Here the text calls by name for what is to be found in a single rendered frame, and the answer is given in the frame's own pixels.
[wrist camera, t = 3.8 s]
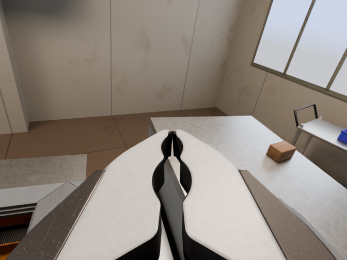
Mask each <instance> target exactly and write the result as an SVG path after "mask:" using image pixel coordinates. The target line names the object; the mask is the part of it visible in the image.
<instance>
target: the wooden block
mask: <svg viewBox="0 0 347 260"><path fill-rule="evenodd" d="M296 149H297V148H296V147H294V146H293V145H291V144H289V143H288V142H286V141H281V142H277V143H273V144H270V146H269V148H268V150H267V153H266V154H267V155H268V156H269V157H271V158H272V159H273V160H275V161H277V162H279V161H282V160H285V159H288V158H291V157H292V156H293V155H294V153H295V151H296Z"/></svg>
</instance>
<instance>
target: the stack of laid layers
mask: <svg viewBox="0 0 347 260"><path fill-rule="evenodd" d="M36 206H37V203H32V204H24V205H16V206H8V207H1V208H0V219H2V218H9V217H16V216H23V215H30V214H32V217H31V221H30V224H29V227H28V231H27V234H28V232H29V229H30V226H31V222H32V219H33V216H34V213H35V209H36Z"/></svg>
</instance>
